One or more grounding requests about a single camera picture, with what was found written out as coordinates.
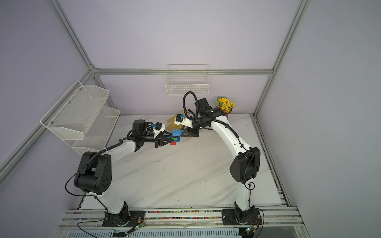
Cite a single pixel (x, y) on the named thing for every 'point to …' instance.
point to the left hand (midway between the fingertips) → (172, 138)
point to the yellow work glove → (171, 125)
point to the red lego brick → (173, 143)
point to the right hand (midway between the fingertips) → (184, 132)
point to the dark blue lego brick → (170, 136)
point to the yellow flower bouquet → (225, 104)
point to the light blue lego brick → (177, 132)
